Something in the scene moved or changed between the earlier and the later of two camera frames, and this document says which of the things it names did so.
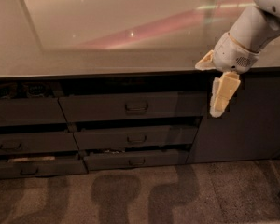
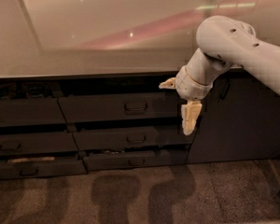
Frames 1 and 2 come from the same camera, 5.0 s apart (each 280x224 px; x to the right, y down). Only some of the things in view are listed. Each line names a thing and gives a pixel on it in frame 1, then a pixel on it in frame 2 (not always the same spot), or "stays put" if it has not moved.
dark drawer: (138, 137) stays put
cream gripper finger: (206, 63) -> (171, 83)
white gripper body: (234, 56) -> (190, 86)
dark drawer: (21, 111) stays put
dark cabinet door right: (254, 126) stays put
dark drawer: (33, 142) stays put
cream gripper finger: (223, 88) -> (189, 113)
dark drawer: (31, 169) stays put
